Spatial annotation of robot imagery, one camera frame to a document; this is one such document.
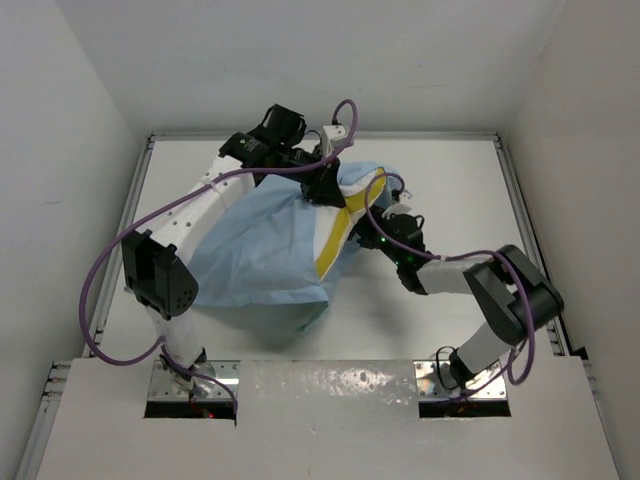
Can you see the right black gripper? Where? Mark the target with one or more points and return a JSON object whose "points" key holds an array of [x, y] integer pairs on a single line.
{"points": [[364, 230]]}

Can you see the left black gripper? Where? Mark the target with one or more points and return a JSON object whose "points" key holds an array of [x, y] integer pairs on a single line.
{"points": [[323, 187]]}

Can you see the white yellow pillow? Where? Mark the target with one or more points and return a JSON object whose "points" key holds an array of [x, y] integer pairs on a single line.
{"points": [[334, 224]]}

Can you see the blue green pillowcase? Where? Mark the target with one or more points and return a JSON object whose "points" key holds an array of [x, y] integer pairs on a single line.
{"points": [[260, 252]]}

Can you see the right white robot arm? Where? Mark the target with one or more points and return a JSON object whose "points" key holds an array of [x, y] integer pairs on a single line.
{"points": [[514, 296]]}

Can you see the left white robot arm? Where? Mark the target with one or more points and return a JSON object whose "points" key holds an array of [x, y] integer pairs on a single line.
{"points": [[159, 254]]}

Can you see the white front cover board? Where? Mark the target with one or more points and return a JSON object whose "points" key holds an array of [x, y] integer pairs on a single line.
{"points": [[325, 420]]}

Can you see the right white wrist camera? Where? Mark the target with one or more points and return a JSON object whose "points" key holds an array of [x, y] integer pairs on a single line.
{"points": [[399, 208]]}

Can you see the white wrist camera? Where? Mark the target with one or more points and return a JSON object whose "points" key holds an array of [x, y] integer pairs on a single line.
{"points": [[399, 208], [331, 138]]}

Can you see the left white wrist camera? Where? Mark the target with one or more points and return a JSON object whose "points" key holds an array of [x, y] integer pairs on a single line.
{"points": [[331, 138]]}

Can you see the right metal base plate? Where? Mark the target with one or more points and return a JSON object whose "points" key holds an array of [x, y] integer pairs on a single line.
{"points": [[434, 382]]}

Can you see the metal base plate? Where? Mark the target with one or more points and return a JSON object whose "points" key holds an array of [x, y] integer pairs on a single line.
{"points": [[167, 385], [434, 382]]}

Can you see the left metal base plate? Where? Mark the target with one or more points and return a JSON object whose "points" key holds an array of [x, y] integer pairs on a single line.
{"points": [[167, 385]]}

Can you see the aluminium table frame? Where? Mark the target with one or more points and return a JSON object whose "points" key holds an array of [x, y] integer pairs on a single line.
{"points": [[462, 183]]}

